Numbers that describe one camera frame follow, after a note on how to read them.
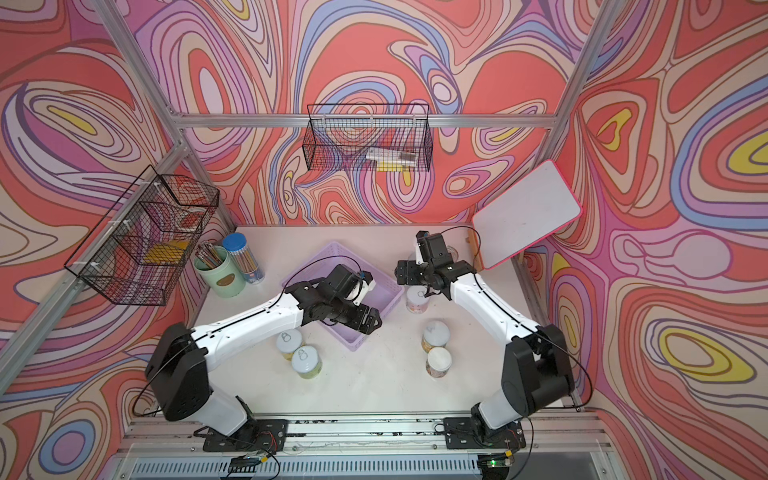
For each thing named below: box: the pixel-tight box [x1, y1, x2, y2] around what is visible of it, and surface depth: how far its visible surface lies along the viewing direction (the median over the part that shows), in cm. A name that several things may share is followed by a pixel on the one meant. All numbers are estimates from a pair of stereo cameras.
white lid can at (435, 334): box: [421, 320, 451, 353], surface depth 85 cm
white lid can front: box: [406, 285, 430, 315], surface depth 95 cm
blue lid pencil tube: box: [222, 232, 266, 285], surface depth 95 cm
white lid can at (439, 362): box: [425, 347, 453, 379], surface depth 81 cm
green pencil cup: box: [194, 246, 246, 298], surface depth 95 cm
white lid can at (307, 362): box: [292, 346, 323, 380], surface depth 83 cm
